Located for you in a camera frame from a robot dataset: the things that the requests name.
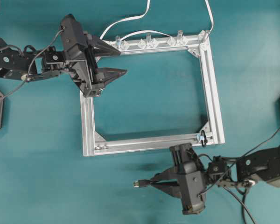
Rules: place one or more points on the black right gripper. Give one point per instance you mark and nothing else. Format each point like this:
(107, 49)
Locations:
(181, 154)

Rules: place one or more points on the blue tape piece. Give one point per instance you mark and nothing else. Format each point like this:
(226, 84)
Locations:
(200, 138)

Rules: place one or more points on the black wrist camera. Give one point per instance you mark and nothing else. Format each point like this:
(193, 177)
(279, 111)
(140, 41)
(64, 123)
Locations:
(72, 32)
(191, 184)

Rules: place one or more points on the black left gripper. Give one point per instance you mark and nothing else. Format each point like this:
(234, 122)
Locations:
(80, 66)

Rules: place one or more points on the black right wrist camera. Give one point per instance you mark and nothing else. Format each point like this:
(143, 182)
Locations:
(191, 184)

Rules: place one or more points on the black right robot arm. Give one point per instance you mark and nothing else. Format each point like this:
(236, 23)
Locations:
(263, 165)

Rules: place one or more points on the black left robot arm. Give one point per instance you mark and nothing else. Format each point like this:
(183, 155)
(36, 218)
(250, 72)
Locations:
(32, 65)

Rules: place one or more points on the aluminium extrusion frame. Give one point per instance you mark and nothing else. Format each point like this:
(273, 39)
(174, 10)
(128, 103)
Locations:
(168, 98)

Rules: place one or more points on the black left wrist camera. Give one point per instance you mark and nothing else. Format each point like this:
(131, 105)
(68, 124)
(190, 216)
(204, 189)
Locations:
(72, 32)

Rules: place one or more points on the clear standoff post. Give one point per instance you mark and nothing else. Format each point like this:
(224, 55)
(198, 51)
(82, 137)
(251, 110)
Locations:
(148, 39)
(179, 36)
(118, 41)

